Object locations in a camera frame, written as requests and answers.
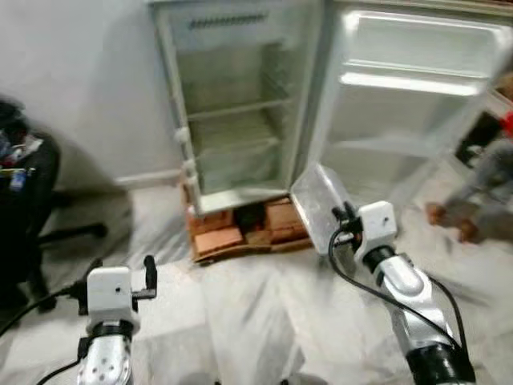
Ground white framed dark panel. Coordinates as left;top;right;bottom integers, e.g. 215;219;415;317
455;76;513;165

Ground fridge wire shelf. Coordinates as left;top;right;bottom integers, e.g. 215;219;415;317
186;96;296;123

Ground silver fridge door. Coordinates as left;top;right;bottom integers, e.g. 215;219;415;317
307;0;513;211

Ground person in red shirt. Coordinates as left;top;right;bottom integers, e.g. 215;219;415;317
425;108;513;244

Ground clear plastic container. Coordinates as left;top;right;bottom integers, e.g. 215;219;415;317
290;163;355;256

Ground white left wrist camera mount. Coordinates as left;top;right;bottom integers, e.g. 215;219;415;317
86;266;141;334

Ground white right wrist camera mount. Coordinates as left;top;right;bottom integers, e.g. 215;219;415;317
355;201;398;257

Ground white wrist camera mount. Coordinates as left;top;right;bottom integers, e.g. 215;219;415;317
355;201;398;257
86;266;141;334

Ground black office chair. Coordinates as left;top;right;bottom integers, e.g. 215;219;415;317
36;221;109;245

